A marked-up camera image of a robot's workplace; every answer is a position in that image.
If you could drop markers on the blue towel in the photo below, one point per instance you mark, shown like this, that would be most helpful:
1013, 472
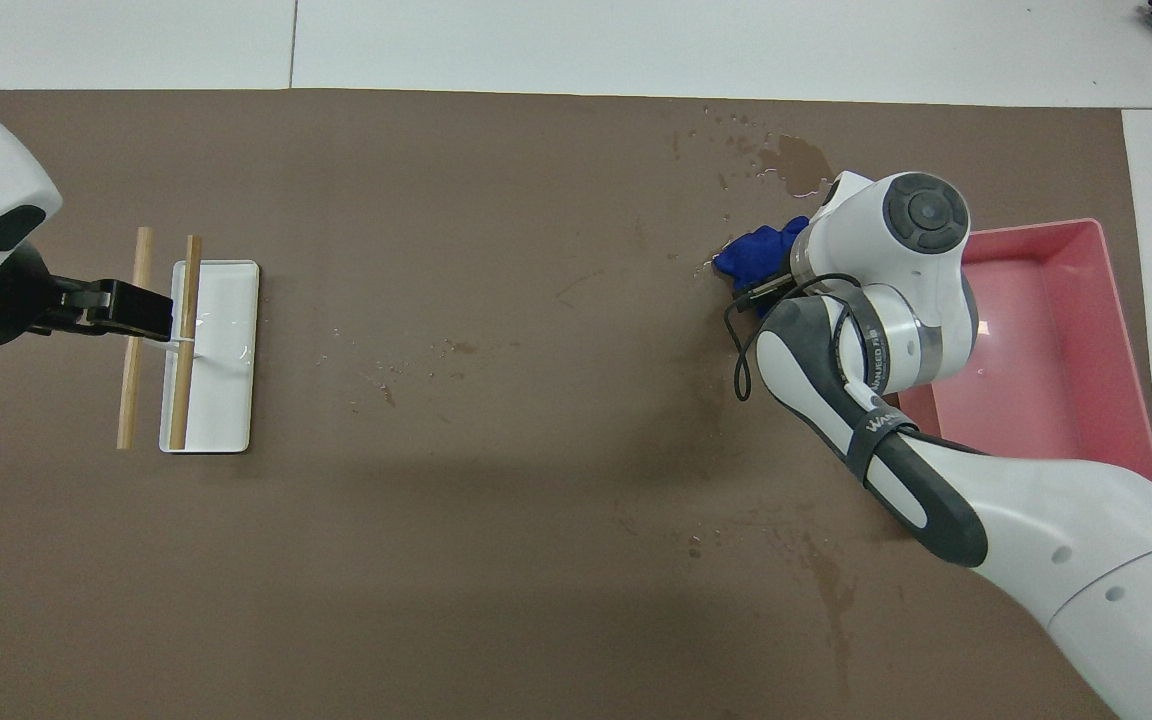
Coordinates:
756, 255

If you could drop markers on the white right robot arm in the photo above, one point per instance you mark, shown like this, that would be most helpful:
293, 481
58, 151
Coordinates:
1086, 540

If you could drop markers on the white towel rack tray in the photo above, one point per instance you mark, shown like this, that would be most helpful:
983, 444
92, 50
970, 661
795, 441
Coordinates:
226, 380

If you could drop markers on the water puddle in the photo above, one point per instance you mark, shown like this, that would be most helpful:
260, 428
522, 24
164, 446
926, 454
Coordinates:
796, 160

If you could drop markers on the wooden rack rod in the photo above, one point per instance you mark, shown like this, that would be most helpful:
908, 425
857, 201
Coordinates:
184, 400
128, 400

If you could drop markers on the brown table mat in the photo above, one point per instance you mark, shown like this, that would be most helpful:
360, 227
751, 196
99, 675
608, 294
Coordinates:
486, 500

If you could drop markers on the pink plastic bin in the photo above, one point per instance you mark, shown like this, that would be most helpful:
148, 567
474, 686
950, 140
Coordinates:
1056, 330

